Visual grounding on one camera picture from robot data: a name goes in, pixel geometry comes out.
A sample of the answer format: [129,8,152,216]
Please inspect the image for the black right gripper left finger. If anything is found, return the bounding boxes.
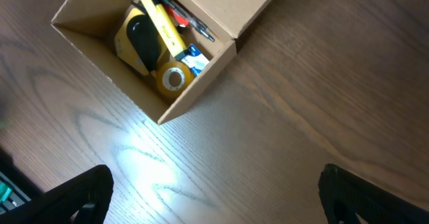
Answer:
[1,164,114,224]

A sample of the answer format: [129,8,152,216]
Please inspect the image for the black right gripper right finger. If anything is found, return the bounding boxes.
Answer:
[318,164,428,223]

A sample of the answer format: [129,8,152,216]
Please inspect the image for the yellow adhesive tape roll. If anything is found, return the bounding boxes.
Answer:
[156,61,194,99]

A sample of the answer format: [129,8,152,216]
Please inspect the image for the cardboard box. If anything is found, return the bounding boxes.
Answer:
[52,0,272,125]

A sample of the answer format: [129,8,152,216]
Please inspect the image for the black correction tape dispenser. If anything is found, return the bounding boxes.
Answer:
[126,15,162,72]

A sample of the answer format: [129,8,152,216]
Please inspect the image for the white blue eraser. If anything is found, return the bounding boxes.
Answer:
[181,44,210,76]

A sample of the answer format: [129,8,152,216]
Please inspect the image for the yellow highlighter marker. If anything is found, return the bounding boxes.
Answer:
[140,0,187,61]

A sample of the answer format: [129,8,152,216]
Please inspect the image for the black ballpoint pen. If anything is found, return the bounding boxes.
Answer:
[160,0,215,42]

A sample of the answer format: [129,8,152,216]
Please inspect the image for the red multi-tool pocket knife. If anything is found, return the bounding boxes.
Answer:
[140,0,190,27]

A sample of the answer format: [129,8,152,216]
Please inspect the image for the yellow sticky note pad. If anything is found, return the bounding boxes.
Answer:
[114,6,167,76]

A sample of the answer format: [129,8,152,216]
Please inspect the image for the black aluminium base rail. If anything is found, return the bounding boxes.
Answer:
[1,173,31,214]

